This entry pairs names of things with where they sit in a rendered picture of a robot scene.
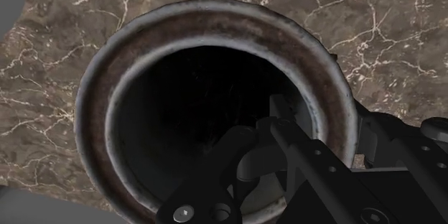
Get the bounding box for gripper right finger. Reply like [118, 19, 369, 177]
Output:
[355, 101, 448, 217]

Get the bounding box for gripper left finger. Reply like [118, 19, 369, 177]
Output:
[155, 93, 398, 224]

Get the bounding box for rusty grey metal pot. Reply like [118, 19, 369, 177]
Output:
[74, 0, 360, 224]

